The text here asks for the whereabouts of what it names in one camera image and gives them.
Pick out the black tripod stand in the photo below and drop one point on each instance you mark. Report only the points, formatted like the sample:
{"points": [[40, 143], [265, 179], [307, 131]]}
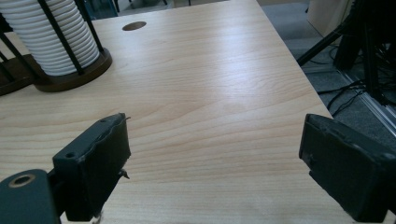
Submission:
{"points": [[370, 46]]}

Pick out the beige cabinet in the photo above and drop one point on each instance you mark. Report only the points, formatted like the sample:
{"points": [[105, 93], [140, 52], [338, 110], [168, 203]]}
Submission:
{"points": [[327, 15]]}

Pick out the metal floor rail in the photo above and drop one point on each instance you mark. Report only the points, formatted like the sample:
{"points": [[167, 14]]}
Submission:
{"points": [[376, 109]]}

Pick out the cup holder with black rods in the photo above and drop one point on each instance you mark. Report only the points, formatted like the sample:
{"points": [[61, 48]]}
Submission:
{"points": [[93, 71], [15, 77]]}

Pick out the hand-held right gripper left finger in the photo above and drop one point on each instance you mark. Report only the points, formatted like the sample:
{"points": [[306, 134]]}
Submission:
{"points": [[90, 161]]}

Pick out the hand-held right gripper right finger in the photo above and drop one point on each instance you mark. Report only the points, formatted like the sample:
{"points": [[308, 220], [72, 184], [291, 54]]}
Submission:
{"points": [[348, 168]]}

